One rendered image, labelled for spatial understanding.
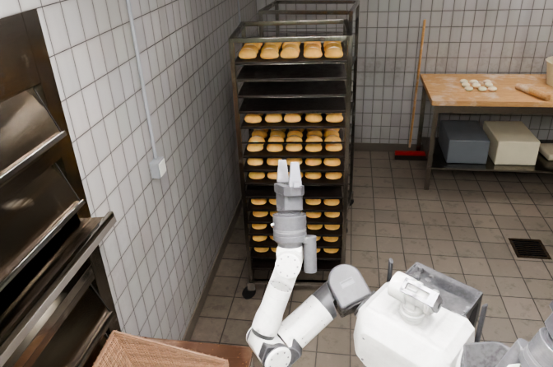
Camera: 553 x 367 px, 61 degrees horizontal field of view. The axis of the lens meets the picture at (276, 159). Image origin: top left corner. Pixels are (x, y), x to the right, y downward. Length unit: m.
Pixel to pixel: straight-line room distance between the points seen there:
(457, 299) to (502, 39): 3.96
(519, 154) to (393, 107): 1.30
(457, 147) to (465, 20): 1.23
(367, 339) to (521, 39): 4.19
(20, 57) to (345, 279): 1.13
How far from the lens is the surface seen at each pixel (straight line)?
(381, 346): 1.28
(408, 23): 4.89
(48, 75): 1.67
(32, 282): 1.57
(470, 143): 4.61
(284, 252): 1.21
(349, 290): 1.35
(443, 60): 5.02
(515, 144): 4.72
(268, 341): 1.31
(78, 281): 1.88
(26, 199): 1.61
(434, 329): 1.28
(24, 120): 1.57
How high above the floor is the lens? 2.30
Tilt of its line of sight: 27 degrees down
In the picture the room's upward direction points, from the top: 3 degrees counter-clockwise
